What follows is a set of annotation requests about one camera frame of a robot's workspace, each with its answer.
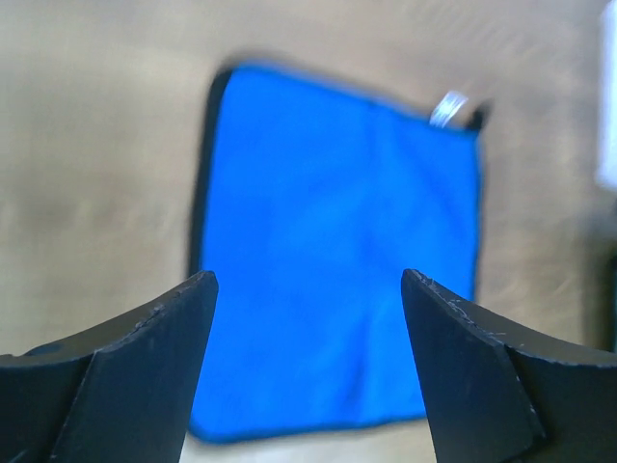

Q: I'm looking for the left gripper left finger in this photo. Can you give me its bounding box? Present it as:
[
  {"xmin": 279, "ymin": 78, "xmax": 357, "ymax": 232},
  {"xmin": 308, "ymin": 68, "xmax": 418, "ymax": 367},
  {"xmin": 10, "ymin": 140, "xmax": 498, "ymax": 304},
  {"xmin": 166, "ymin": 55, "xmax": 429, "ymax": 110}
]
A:
[{"xmin": 1, "ymin": 272, "xmax": 219, "ymax": 462}]

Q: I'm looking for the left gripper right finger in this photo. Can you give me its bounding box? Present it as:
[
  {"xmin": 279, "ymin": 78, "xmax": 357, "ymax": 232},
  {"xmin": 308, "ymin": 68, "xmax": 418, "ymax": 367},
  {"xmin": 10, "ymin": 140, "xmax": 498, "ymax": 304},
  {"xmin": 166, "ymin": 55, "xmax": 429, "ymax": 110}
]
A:
[{"xmin": 401, "ymin": 270, "xmax": 616, "ymax": 462}]

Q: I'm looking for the blue and grey towel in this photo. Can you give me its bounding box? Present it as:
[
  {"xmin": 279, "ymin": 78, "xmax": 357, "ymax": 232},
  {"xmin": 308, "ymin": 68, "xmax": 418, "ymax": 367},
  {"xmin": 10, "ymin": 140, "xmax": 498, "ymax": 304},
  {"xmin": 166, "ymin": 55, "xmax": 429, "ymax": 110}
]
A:
[{"xmin": 189, "ymin": 62, "xmax": 490, "ymax": 445}]

